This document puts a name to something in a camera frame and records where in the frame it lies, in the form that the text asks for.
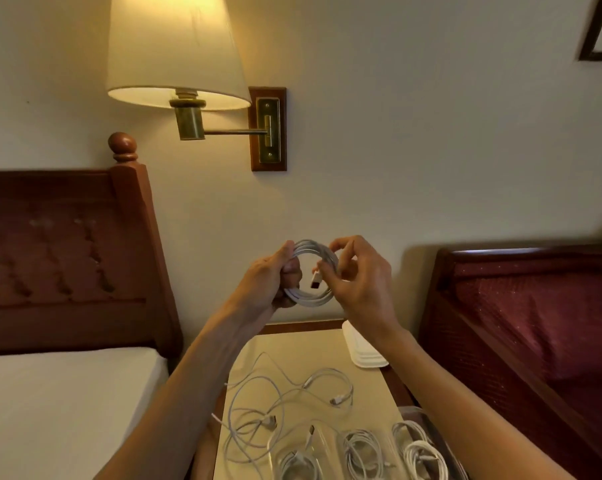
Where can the white bed mattress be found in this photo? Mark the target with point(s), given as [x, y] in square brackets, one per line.
[61, 409]

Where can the dark picture frame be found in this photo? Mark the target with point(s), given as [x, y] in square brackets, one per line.
[588, 39]

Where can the wooden lamp wall plate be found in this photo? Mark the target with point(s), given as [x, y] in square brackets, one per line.
[253, 129]

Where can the person's right forearm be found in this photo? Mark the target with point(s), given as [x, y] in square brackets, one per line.
[455, 419]

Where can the person's right hand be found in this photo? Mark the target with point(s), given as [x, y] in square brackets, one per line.
[368, 289]

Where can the white ridged tray stack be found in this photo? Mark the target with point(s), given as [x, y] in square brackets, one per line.
[363, 352]

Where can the red upholstered wooden armchair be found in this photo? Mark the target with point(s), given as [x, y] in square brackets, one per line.
[530, 334]

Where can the clear plastic tray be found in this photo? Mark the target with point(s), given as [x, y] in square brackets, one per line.
[448, 444]

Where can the person's left hand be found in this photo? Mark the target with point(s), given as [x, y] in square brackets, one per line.
[261, 289]

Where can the wooden headboard red upholstery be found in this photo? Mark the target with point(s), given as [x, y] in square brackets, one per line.
[56, 254]

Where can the person's left forearm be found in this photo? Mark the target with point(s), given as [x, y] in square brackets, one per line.
[191, 394]

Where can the person's right thumb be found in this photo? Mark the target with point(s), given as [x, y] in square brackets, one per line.
[331, 280]

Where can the person's left thumb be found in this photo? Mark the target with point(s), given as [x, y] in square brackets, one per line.
[282, 253]

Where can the brass wall lamp cream shade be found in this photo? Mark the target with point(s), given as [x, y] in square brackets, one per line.
[176, 49]

